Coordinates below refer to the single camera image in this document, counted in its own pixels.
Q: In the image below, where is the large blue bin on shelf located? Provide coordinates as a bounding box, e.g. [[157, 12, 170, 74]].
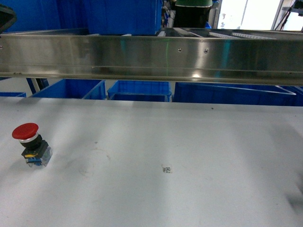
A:
[[83, 0, 162, 35]]

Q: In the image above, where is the blue bin below middle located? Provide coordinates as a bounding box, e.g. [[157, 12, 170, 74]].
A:
[[107, 80, 172, 102]]

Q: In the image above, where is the blue bin below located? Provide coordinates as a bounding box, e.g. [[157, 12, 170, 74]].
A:
[[107, 80, 172, 102], [31, 79, 106, 100], [172, 82, 303, 106]]

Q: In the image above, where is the small QR code sticker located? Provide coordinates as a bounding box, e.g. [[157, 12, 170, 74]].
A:
[[161, 164, 173, 174]]

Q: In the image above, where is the blue bin below right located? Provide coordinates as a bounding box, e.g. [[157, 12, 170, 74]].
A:
[[172, 82, 303, 106]]

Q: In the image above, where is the blue bin below left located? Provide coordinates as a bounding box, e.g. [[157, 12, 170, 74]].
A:
[[31, 79, 106, 100]]

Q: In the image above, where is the red mushroom push button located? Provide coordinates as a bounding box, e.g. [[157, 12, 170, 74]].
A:
[[12, 122, 53, 167]]

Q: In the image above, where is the black object top left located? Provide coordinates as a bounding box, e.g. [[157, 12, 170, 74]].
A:
[[0, 4, 17, 34]]

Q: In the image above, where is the stainless steel shelf rail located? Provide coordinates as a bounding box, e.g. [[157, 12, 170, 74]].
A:
[[0, 34, 303, 86]]

